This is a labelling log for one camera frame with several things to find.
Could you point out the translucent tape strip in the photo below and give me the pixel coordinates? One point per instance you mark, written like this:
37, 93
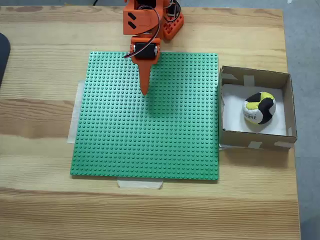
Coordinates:
75, 120
140, 184

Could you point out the brown cardboard box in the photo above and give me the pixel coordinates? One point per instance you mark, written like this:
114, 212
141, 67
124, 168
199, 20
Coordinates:
257, 142

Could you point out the white yellow black soft ball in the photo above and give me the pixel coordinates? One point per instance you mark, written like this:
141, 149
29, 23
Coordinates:
265, 110

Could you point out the white paper sheet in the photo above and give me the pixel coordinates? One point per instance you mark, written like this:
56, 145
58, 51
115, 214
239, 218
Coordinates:
232, 112

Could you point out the black rounded object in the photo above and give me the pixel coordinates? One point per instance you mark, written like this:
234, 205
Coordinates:
3, 57

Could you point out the green studded baseplate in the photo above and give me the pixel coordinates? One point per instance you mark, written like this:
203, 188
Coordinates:
112, 137

